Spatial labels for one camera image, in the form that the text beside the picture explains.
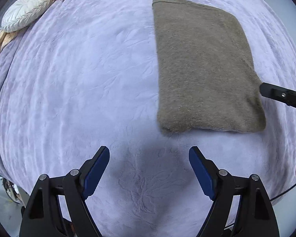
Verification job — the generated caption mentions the white leaf-textured cushion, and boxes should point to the white leaf-textured cushion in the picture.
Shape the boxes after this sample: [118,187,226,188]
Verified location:
[1,0,53,33]

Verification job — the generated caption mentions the olive green knit sweater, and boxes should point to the olive green knit sweater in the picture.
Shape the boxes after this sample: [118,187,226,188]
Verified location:
[152,0,267,136]

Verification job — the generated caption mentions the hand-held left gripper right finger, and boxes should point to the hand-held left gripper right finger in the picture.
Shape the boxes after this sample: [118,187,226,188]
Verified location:
[189,146,280,237]

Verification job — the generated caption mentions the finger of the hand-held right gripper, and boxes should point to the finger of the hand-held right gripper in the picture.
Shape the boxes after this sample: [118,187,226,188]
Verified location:
[259,82,296,113]

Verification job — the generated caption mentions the black cable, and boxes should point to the black cable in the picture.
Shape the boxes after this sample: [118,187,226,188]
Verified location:
[269,175,296,201]

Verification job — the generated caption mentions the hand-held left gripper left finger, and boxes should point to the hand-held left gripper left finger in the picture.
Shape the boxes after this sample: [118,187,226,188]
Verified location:
[19,146,111,237]

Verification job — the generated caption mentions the tangle of dark cables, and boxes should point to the tangle of dark cables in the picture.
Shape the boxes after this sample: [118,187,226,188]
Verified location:
[0,174,22,205]

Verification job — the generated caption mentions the lavender plush blanket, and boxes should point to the lavender plush blanket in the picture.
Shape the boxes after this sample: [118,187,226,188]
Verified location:
[0,0,296,237]

